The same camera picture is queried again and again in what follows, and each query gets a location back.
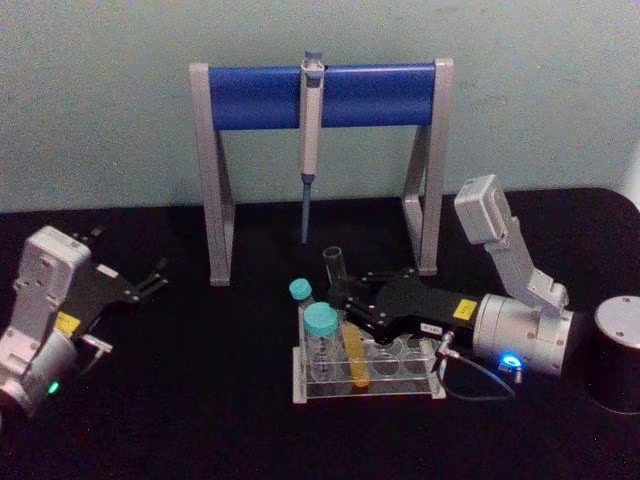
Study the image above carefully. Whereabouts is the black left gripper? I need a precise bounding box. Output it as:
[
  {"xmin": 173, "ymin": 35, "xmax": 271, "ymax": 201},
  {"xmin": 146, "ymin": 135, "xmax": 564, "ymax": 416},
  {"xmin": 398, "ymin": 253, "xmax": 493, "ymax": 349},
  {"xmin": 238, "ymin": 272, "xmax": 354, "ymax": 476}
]
[{"xmin": 53, "ymin": 224, "xmax": 171, "ymax": 346}]

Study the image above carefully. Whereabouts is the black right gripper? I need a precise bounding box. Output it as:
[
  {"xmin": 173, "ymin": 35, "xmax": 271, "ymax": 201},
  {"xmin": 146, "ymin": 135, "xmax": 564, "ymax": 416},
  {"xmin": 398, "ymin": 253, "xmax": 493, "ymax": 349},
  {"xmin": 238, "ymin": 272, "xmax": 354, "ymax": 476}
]
[{"xmin": 327, "ymin": 267, "xmax": 482, "ymax": 347}]

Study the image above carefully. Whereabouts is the clear plastic tube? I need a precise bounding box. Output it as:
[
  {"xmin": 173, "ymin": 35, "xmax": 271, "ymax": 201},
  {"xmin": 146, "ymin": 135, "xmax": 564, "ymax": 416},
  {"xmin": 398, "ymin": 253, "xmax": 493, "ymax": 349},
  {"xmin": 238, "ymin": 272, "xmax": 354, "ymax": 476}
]
[{"xmin": 322, "ymin": 246, "xmax": 350, "ymax": 290}]

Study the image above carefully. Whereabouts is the large teal capped tube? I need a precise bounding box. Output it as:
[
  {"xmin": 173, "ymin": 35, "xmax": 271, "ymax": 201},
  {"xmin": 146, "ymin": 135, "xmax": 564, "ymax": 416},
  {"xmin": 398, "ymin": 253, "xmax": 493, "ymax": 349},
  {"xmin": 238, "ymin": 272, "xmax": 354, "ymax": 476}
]
[{"xmin": 302, "ymin": 302, "xmax": 342, "ymax": 385}]

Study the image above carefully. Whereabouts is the orange filled tube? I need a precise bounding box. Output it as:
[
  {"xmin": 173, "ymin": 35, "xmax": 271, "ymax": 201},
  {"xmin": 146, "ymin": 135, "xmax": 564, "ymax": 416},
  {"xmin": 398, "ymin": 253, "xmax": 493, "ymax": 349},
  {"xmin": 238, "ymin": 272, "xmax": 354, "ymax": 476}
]
[{"xmin": 340, "ymin": 322, "xmax": 373, "ymax": 391}]

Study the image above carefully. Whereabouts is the small teal capped tube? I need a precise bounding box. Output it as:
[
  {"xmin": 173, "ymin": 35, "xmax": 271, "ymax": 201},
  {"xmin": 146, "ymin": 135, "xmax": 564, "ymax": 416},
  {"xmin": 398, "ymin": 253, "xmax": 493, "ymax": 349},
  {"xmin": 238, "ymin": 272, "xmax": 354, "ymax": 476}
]
[{"xmin": 288, "ymin": 278, "xmax": 315, "ymax": 322}]

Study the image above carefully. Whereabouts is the clear tube rack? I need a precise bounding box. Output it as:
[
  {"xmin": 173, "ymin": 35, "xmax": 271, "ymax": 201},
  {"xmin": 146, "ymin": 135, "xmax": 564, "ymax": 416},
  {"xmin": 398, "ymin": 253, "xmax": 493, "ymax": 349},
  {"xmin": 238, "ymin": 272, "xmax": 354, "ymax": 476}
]
[{"xmin": 291, "ymin": 305, "xmax": 448, "ymax": 406}]

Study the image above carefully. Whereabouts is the black table cloth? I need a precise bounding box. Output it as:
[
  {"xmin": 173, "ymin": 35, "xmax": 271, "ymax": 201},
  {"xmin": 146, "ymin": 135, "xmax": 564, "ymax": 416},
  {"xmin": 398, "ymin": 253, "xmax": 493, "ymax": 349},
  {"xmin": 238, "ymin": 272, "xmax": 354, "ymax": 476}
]
[{"xmin": 0, "ymin": 186, "xmax": 640, "ymax": 480}]

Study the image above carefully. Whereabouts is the grey pipette with blue tip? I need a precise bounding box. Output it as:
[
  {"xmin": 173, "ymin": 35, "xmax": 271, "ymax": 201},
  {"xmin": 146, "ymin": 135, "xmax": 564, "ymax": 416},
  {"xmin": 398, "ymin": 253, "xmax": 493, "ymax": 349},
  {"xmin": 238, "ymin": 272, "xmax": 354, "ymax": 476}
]
[{"xmin": 297, "ymin": 49, "xmax": 327, "ymax": 246}]

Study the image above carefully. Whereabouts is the grey stand with blue bar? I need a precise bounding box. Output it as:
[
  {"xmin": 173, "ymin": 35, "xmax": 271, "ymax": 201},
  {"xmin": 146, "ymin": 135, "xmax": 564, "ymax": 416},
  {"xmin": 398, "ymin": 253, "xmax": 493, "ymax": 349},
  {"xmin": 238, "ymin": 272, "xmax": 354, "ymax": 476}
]
[{"xmin": 188, "ymin": 57, "xmax": 455, "ymax": 288}]

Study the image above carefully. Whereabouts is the thin dark cable silver plug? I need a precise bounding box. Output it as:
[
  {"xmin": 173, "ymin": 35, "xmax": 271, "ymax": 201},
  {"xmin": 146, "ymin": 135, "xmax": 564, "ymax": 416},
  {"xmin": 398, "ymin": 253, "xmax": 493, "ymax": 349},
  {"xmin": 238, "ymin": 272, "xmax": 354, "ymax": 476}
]
[
  {"xmin": 78, "ymin": 333, "xmax": 115, "ymax": 375},
  {"xmin": 431, "ymin": 329, "xmax": 526, "ymax": 404}
]

